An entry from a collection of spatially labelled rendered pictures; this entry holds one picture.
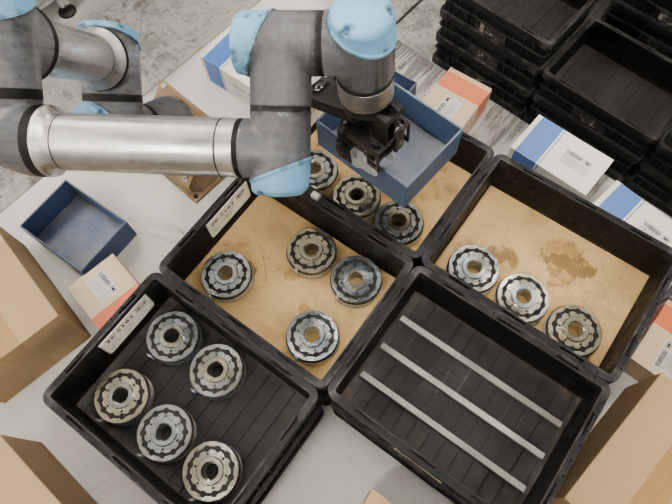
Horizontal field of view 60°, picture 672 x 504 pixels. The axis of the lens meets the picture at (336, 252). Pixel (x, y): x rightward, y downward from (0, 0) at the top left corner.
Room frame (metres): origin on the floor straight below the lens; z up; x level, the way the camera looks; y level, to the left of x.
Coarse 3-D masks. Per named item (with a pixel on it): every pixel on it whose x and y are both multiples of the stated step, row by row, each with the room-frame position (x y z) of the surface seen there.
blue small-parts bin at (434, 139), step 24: (408, 96) 0.64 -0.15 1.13; (336, 120) 0.63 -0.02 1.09; (408, 120) 0.63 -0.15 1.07; (432, 120) 0.60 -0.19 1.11; (408, 144) 0.58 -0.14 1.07; (432, 144) 0.57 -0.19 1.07; (456, 144) 0.55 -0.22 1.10; (360, 168) 0.52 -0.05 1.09; (384, 168) 0.53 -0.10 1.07; (408, 168) 0.53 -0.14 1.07; (432, 168) 0.50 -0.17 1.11; (384, 192) 0.48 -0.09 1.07; (408, 192) 0.46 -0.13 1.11
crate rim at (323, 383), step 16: (224, 192) 0.59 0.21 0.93; (320, 208) 0.54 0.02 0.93; (352, 224) 0.49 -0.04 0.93; (400, 256) 0.42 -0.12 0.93; (400, 272) 0.39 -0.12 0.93; (192, 288) 0.39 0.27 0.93; (208, 304) 0.36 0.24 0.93; (384, 304) 0.33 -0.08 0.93; (368, 320) 0.30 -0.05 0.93; (256, 336) 0.29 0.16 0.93; (272, 352) 0.26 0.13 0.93; (304, 368) 0.22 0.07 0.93; (336, 368) 0.22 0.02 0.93; (320, 384) 0.19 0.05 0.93
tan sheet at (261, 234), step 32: (256, 224) 0.56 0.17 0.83; (288, 224) 0.56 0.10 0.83; (256, 256) 0.49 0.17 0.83; (256, 288) 0.42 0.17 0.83; (288, 288) 0.41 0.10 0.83; (320, 288) 0.40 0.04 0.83; (384, 288) 0.39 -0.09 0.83; (256, 320) 0.35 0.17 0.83; (288, 320) 0.34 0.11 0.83; (352, 320) 0.33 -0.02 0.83; (288, 352) 0.28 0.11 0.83
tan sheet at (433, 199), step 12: (312, 144) 0.75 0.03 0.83; (348, 168) 0.68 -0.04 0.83; (444, 168) 0.66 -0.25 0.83; (456, 168) 0.66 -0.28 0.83; (432, 180) 0.63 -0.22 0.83; (444, 180) 0.63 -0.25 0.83; (456, 180) 0.63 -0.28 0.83; (420, 192) 0.61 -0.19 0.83; (432, 192) 0.60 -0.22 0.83; (444, 192) 0.60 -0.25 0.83; (456, 192) 0.60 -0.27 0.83; (420, 204) 0.58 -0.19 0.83; (432, 204) 0.58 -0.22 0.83; (444, 204) 0.57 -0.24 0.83; (432, 216) 0.55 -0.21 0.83; (420, 240) 0.49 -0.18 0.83
